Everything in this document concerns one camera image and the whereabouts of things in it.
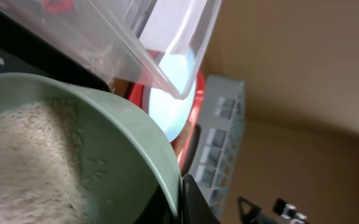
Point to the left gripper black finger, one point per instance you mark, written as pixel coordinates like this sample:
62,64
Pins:
195,209

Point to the green bowl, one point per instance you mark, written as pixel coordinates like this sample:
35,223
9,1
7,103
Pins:
129,171

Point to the red strawberry cake wrapper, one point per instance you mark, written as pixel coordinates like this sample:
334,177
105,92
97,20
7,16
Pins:
57,6

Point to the grey dishwasher rack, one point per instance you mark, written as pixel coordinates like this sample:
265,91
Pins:
221,123

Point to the large light blue plate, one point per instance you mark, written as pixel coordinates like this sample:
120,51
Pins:
169,113

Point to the red plastic tray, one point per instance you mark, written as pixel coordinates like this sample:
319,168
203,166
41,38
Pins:
185,144

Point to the uncooked white rice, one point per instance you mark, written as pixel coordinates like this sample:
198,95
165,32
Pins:
40,174

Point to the clear plastic container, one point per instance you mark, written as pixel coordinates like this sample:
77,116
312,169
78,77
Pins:
124,39

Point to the black rectangular bin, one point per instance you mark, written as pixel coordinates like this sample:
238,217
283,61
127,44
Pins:
28,47

